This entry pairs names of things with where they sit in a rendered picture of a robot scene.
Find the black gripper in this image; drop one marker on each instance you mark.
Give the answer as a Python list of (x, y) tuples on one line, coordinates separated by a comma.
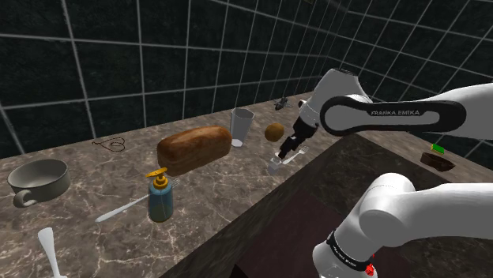
[(304, 131)]

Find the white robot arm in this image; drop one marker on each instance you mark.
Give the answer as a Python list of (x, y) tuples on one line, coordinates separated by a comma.
[(408, 215)]

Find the white fork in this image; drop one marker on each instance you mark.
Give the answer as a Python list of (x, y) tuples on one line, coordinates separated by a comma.
[(296, 154)]

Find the brown round potato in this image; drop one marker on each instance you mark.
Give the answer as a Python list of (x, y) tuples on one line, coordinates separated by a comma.
[(274, 132)]

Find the small dark tool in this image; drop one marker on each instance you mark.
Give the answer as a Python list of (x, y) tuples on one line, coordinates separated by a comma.
[(282, 104)]

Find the dark marbled robot stand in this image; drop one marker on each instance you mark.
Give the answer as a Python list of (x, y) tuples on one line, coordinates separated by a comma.
[(308, 192)]

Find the clear drinking glass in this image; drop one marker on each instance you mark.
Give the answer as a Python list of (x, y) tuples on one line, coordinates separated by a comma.
[(240, 125)]

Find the brown bread loaf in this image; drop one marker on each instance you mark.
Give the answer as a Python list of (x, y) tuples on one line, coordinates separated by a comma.
[(192, 150)]

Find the green sponge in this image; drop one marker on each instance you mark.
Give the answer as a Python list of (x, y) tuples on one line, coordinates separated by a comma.
[(437, 148)]

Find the brown dish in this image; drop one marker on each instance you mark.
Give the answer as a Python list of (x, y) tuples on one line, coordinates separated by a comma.
[(437, 161)]

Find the blue soap dispenser yellow pump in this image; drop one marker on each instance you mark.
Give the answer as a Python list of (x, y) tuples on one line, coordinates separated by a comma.
[(160, 202)]

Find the silver fork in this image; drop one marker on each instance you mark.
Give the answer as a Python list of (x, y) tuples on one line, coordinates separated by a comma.
[(123, 208)]

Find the white spoon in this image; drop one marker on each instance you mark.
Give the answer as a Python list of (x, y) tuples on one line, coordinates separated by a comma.
[(49, 246)]

